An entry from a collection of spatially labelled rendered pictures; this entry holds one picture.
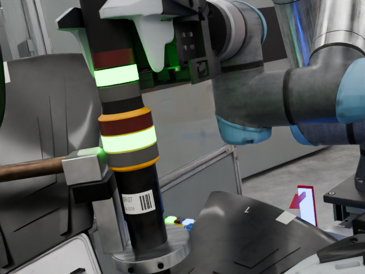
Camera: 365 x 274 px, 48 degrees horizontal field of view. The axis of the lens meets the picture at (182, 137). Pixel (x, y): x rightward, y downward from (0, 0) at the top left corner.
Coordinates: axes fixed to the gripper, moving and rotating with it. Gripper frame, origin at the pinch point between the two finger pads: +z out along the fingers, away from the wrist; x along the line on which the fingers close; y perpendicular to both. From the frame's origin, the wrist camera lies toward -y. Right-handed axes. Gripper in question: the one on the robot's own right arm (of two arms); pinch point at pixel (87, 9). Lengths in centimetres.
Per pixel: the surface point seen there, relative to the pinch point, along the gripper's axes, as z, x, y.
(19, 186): 0.5, 11.5, 13.7
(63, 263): 2.4, 5.9, 19.9
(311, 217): -35.7, -6.8, 32.0
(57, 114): -5.5, 10.9, 8.2
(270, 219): -23.7, -4.0, 27.2
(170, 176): -96, 54, 46
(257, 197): -322, 103, 143
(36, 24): -55, 61, -9
